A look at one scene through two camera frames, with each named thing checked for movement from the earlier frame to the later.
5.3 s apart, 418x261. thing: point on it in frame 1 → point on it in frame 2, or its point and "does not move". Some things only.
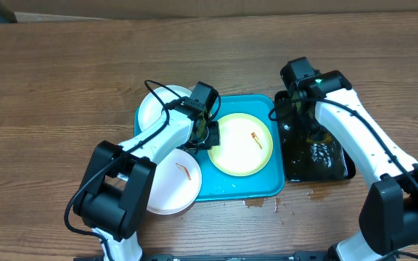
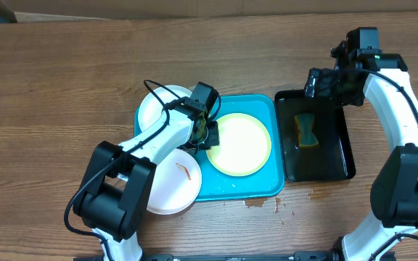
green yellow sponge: (328, 140) → (306, 138)
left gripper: (214, 141) does not move
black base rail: (214, 257) does not move
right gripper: (301, 109) → (314, 83)
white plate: (176, 183) does not move
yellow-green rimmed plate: (246, 145) does not move
